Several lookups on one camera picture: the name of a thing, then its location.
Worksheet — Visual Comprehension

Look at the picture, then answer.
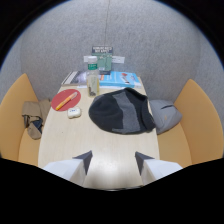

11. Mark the white AirPods case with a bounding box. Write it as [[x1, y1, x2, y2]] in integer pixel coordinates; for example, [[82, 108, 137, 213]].
[[67, 106, 83, 120]]

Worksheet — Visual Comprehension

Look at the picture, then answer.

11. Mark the grey cap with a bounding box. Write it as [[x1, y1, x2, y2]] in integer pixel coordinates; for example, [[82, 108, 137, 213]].
[[148, 99, 183, 135]]

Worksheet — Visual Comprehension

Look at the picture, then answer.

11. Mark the orange bench seat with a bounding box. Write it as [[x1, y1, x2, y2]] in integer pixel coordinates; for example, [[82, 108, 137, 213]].
[[0, 73, 43, 167], [156, 78, 224, 169]]

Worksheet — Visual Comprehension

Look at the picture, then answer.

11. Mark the black grey knit beanie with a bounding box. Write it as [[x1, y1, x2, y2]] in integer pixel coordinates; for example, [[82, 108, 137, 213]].
[[88, 87, 157, 135]]

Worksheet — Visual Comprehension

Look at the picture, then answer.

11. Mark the red round coaster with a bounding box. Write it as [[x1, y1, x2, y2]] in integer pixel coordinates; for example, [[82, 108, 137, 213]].
[[50, 88, 82, 112]]

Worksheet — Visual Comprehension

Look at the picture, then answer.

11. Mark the orange yellow marker pen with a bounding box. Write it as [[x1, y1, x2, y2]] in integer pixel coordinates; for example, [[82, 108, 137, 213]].
[[55, 91, 79, 111]]

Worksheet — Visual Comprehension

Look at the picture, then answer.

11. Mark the dark cover book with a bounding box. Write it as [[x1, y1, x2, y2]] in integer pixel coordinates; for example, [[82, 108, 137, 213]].
[[61, 70, 89, 87]]

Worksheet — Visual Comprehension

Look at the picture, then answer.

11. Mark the clear plastic bottle green label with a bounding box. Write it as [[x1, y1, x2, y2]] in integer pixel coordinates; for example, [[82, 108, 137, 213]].
[[86, 55, 101, 98]]

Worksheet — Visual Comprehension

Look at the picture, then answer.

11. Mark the blue book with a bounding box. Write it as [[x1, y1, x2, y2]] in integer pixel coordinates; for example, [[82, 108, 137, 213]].
[[98, 70, 143, 90]]

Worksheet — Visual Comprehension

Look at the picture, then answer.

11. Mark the green standing sign card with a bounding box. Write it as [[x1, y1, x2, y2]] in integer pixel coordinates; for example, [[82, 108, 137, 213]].
[[91, 45, 114, 76]]

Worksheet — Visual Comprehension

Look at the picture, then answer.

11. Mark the white wall label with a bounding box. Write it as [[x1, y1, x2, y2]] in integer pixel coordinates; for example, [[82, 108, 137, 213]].
[[111, 55, 126, 64]]

